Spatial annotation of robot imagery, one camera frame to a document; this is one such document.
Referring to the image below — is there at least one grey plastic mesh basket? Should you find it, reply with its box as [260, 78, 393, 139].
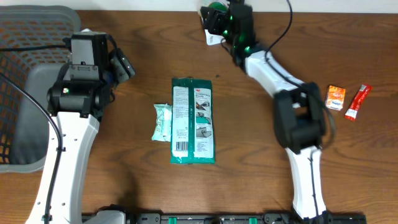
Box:
[1, 5, 81, 173]

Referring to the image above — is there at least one green lid spice jar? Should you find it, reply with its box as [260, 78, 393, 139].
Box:
[208, 1, 228, 11]

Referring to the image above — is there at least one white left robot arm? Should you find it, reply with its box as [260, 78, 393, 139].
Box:
[26, 30, 136, 223]

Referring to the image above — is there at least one small red sachet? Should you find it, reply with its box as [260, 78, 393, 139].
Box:
[345, 84, 373, 121]

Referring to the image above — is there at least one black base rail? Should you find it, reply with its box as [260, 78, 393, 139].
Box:
[81, 204, 367, 224]

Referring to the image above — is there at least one white green packet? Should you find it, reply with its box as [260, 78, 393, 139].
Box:
[170, 78, 216, 164]

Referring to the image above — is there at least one small orange box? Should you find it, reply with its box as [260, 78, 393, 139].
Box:
[325, 85, 346, 111]

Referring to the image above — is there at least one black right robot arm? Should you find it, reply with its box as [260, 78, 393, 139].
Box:
[198, 1, 335, 223]

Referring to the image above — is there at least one teal packet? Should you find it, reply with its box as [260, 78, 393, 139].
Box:
[152, 103, 172, 142]

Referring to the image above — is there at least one white barcode scanner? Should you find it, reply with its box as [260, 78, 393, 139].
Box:
[201, 14, 224, 46]

